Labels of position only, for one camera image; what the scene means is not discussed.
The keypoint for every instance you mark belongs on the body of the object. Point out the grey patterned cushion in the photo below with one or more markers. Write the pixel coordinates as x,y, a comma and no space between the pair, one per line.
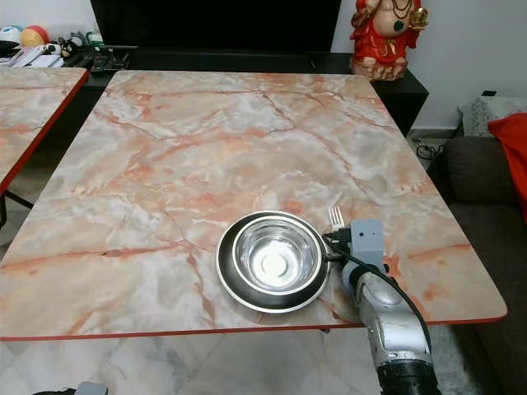
482,117

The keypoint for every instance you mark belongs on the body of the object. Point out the stainless steel bowl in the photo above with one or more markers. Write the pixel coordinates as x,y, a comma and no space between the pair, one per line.
276,255

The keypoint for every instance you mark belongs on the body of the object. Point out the white papers stack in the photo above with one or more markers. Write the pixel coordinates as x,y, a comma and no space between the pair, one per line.
37,56

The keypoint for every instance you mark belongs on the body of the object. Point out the black plate with steel rim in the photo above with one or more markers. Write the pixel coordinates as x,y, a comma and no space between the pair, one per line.
235,288

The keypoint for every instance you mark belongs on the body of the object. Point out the white and blue ball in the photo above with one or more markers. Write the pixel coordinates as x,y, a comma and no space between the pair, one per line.
10,34

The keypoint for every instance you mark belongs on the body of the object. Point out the black metal table leg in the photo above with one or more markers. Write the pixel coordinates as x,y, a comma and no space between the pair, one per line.
18,198

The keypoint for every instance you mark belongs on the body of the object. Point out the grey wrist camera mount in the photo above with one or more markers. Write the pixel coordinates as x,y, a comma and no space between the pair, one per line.
91,388
368,240

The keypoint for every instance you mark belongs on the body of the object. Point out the red laughing Buddha statue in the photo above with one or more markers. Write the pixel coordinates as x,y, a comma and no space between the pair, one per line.
385,39

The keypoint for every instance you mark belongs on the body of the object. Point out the dark grey sofa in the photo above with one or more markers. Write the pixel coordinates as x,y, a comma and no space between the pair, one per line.
473,177

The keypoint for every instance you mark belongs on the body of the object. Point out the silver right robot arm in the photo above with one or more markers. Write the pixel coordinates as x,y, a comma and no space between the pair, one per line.
389,329

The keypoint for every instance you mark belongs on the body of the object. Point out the red cushion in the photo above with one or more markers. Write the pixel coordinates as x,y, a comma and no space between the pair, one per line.
512,156

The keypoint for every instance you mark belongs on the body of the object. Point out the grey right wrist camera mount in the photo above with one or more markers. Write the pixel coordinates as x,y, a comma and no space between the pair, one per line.
368,240

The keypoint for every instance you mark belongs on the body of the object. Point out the black television screen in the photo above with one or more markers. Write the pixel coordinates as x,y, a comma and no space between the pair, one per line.
214,23

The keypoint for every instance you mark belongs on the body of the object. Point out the orange ball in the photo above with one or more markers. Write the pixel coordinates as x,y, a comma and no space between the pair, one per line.
34,36

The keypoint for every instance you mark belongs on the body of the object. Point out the silver metal fork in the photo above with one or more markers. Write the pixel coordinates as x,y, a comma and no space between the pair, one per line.
336,216

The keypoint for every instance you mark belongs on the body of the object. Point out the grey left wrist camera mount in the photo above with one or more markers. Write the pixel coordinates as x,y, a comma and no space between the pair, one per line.
91,388

